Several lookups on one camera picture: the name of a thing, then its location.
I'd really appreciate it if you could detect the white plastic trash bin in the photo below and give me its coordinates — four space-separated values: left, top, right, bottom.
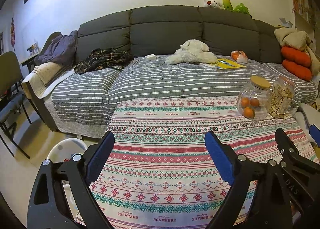
47 138 89 222

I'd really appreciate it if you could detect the plastic jar of nuts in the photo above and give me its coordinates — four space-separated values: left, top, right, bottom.
269 76 295 118

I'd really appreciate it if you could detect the red cushion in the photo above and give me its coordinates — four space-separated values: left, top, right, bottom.
281 46 311 68
282 59 312 81

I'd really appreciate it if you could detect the orange tangerine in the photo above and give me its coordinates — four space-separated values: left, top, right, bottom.
250 98 260 108
243 107 255 120
240 97 250 108

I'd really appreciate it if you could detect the glass jar with cork lid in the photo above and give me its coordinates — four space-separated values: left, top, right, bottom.
237 75 271 121

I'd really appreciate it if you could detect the beige plush cushion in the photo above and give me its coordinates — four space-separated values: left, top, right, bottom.
274 28 311 51

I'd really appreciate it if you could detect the colourful patterned tablecloth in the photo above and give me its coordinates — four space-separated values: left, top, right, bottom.
89 96 318 228

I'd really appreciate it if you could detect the orange snack bag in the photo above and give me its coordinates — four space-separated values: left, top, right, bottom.
231 51 248 63

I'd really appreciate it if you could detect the grey striped quilt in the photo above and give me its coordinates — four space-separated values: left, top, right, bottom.
44 56 318 138

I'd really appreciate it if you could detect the yellow book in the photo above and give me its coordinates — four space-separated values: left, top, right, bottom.
201 58 245 70

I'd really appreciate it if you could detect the grey chair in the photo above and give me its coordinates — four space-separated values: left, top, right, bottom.
39 32 62 56
1 51 32 159

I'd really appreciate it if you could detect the cream floral pillow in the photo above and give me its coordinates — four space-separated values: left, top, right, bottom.
33 62 62 85

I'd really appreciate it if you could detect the green plush toy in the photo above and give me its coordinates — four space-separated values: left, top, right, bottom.
222 0 250 15

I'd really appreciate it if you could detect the small side table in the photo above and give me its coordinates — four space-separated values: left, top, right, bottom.
21 52 40 73

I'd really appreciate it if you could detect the dark plaid shirt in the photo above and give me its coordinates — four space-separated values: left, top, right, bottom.
74 48 133 74

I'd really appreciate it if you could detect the purple jacket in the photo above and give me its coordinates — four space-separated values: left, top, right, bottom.
34 30 78 66

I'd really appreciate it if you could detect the small white plush toy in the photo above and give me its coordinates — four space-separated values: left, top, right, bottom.
203 0 223 9

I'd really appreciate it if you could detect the white power adapter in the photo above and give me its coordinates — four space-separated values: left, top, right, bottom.
145 54 156 60

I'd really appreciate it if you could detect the dark grey sofa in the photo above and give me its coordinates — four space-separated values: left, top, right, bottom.
30 5 280 132

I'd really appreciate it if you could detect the white charger cable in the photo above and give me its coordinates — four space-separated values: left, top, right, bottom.
131 57 166 73

